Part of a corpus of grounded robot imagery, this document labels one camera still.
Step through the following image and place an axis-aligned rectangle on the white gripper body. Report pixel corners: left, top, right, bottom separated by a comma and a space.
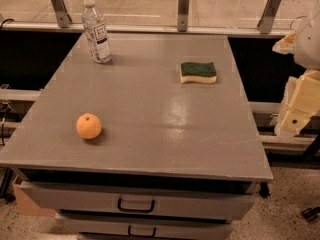
294, 2, 320, 70

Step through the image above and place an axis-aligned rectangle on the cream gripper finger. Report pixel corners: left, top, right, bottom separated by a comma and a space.
274, 69, 320, 138
272, 30, 296, 55

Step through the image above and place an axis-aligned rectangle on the green and yellow sponge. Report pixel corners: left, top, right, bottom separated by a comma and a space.
180, 62, 217, 84

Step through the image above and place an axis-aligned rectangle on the clear plastic water bottle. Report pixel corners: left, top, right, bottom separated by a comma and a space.
82, 0, 112, 64

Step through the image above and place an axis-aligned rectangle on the grey drawer cabinet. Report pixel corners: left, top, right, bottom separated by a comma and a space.
0, 34, 272, 240

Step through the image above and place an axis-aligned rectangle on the orange fruit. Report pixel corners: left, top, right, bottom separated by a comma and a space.
76, 113, 102, 140

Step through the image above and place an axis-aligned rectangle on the lower grey drawer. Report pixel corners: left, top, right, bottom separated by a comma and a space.
56, 214, 232, 240

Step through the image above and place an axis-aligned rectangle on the grey drawer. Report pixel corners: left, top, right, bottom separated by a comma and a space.
56, 214, 232, 240
21, 181, 254, 221

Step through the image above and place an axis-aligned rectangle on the upper grey drawer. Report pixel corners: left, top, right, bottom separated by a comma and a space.
21, 181, 254, 221

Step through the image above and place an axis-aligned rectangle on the right metal bracket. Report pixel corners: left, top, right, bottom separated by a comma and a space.
257, 0, 282, 34

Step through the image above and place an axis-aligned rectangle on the metal bracket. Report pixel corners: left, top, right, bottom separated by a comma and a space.
257, 0, 282, 34
50, 0, 72, 28
177, 0, 190, 32

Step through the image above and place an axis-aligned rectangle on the middle metal bracket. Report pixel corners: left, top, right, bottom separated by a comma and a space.
177, 0, 190, 32

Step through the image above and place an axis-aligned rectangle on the black upper drawer handle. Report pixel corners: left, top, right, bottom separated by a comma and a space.
117, 198, 155, 214

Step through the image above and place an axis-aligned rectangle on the black drawer handle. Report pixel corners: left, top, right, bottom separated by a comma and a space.
127, 226, 157, 237
117, 198, 155, 214

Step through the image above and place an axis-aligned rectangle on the black lower drawer handle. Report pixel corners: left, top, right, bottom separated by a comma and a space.
127, 226, 157, 237

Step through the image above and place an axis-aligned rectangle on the left metal bracket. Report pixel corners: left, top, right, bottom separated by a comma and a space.
50, 0, 72, 28

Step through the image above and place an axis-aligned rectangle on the black cable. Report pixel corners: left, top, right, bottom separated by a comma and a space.
0, 17, 16, 31

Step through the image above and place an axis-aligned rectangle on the metal window rail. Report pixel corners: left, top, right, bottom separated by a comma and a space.
2, 21, 291, 38

